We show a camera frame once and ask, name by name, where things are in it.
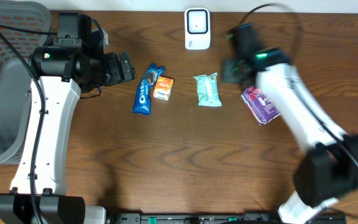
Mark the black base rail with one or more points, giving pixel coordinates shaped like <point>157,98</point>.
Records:
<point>250,217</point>

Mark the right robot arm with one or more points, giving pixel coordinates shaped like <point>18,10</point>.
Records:
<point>329,169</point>

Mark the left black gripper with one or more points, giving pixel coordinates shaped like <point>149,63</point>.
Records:
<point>113,68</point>

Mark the blue Oreo cookie pack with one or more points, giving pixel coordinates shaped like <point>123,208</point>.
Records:
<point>142,103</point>

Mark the grey plastic mesh basket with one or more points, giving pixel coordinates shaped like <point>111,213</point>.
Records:
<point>15,94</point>

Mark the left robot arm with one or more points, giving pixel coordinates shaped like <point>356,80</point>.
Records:
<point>38,190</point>

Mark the red purple pad pack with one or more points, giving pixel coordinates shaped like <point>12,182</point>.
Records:
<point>259,104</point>

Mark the mint green wipes pack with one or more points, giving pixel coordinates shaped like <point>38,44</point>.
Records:
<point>207,90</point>

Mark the orange tissue packet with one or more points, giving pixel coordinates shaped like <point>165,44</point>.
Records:
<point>163,88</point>

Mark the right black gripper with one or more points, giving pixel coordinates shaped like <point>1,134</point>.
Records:
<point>230,71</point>

